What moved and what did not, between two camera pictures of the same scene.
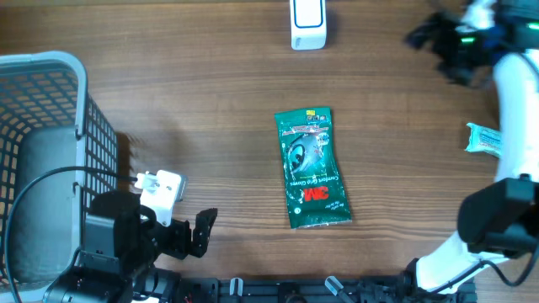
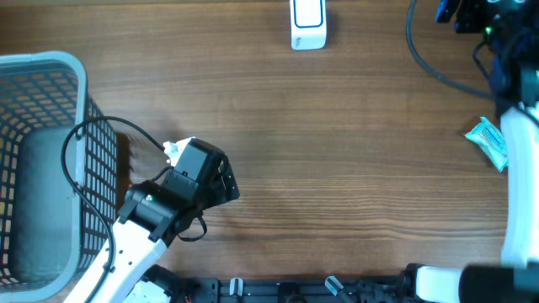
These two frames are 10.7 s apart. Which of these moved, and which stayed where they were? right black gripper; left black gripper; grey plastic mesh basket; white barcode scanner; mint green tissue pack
Moved: right black gripper; mint green tissue pack; left black gripper
Stayed: white barcode scanner; grey plastic mesh basket
